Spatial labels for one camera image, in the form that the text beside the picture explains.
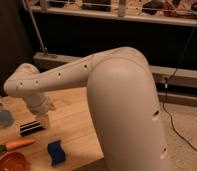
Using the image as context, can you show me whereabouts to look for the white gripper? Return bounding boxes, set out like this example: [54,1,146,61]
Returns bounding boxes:
[24,93,55,128]

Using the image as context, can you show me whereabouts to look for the orange carrot-like pepper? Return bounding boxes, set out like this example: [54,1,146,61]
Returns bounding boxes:
[0,138,36,155]

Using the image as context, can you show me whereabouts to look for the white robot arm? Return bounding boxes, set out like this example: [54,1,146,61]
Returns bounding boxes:
[4,47,171,171]

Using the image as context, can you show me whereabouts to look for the blue ceramic cup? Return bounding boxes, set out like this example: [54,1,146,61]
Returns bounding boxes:
[0,90,16,128]

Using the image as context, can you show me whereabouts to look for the orange ceramic bowl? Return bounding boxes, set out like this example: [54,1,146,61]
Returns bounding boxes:
[0,152,28,171]

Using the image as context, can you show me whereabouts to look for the black white striped block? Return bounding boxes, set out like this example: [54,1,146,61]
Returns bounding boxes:
[20,121,43,137]

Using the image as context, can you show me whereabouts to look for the blue sponge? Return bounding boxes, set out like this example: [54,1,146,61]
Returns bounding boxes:
[47,140,66,167]

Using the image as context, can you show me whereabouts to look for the grey metal pole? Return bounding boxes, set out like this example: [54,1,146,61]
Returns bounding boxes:
[24,0,47,55]

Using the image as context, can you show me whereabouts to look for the cluttered wooden shelf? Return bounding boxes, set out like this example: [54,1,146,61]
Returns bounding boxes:
[22,0,197,27]

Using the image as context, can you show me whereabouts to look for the black cable on floor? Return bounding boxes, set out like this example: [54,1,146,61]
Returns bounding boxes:
[161,26,197,171]

